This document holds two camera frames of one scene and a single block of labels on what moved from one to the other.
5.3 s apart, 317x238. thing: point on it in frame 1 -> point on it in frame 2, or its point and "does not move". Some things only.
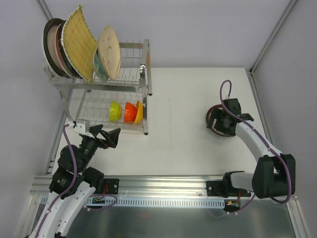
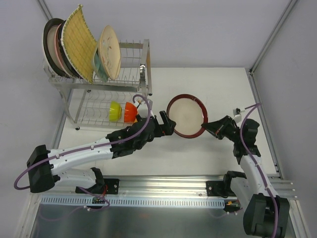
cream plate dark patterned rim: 63,56 does not move
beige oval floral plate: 109,50 does not move
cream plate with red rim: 208,114 -> 189,112
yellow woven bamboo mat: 79,42 does not move
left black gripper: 101,137 -> 160,124
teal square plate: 99,67 does not move
